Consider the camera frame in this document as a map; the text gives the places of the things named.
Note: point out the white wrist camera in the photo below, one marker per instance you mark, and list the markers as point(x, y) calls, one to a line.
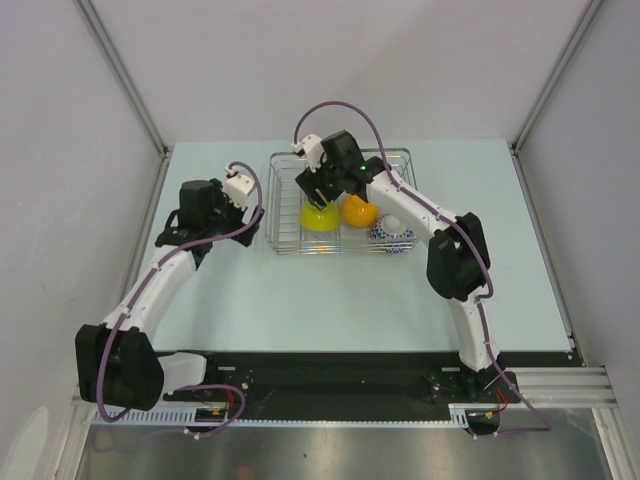
point(311, 148)
point(238, 186)

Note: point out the aluminium frame rail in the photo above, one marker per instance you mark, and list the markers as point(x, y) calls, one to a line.
point(546, 388)

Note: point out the wire dish rack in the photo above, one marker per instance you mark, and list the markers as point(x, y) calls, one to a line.
point(293, 227)

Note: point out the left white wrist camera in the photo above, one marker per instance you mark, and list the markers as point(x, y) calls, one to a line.
point(238, 186)

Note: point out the white cable duct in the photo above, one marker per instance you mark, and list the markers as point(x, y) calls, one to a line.
point(173, 416)

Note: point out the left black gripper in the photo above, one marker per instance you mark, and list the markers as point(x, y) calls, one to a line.
point(238, 213)

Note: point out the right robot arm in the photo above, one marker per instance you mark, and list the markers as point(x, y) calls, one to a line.
point(457, 256)

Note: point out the yellow-green bowl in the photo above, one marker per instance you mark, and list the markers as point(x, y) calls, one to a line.
point(319, 220)

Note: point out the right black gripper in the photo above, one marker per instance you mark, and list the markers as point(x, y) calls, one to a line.
point(308, 181)

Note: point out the orange-yellow bowl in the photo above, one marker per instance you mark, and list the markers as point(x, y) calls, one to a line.
point(358, 213)

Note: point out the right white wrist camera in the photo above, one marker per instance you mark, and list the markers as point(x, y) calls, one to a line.
point(311, 148)

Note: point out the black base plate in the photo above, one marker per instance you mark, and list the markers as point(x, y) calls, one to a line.
point(358, 408)

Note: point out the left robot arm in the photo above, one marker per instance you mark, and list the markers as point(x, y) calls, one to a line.
point(116, 361)

